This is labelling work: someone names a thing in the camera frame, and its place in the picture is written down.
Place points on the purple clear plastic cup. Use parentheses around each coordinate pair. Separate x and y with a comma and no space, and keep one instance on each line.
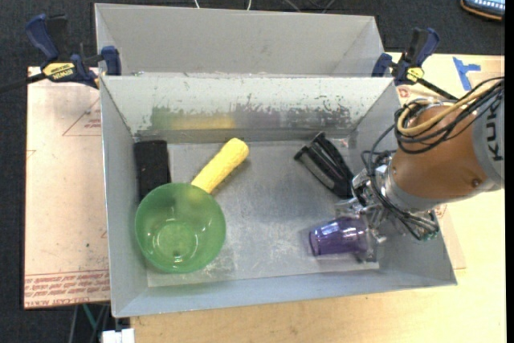
(337,238)

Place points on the grey metal bin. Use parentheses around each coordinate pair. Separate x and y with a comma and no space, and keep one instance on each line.
(281,213)

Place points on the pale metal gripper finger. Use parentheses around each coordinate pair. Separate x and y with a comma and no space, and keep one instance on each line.
(348,209)
(372,239)

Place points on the black flat block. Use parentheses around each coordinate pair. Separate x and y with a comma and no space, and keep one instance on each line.
(151,166)

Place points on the green clear plastic bowl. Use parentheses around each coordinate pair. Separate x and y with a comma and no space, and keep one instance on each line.
(180,229)

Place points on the yellow foam cylinder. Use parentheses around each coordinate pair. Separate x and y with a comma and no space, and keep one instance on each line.
(223,162)

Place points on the brown cardboard board red print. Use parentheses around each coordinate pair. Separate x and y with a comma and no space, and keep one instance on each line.
(60,193)

